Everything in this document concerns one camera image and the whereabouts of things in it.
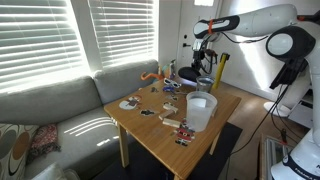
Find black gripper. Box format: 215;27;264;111
193;49;208;73

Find silver metal cup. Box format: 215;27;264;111
195;75;215;94

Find white black striped sunglasses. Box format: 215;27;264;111
163;77;183;90

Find clear plastic pitcher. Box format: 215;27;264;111
185;91;218;133

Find white door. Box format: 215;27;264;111
175;0;222;81

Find orange octopus plush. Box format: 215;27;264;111
139;64;167;83

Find wooden block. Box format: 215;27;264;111
157;109;177;121
161;117;182;129

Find black flat sticker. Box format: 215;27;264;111
139;109;157;117

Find Santa sticker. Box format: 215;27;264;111
174;124;197;148

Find snowman sticker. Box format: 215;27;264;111
118;94;143;111

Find dark blue rug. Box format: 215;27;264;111
94;121;244;180

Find white window blind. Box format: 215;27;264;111
0;0;87;92
87;0;158;69

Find white round lamp base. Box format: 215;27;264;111
263;100;292;118

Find red black clamp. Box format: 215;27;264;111
279;128;289;144

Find white shelf unit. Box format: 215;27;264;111
288;94;316;129

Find grey fabric sofa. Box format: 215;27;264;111
0;59;161;180

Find red patterned cloth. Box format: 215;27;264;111
27;123;62;165

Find white leather sofa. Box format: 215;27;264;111
31;162;82;180

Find oval pattern pillow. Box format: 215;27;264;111
0;123;37;180

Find orange cable strap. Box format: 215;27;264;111
296;13;309;23
207;18;215;35

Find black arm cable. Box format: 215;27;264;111
199;31;271;76

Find black floor cable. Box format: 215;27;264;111
229;83;313;158

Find metal robot stand frame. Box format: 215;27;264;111
259;133;292;180

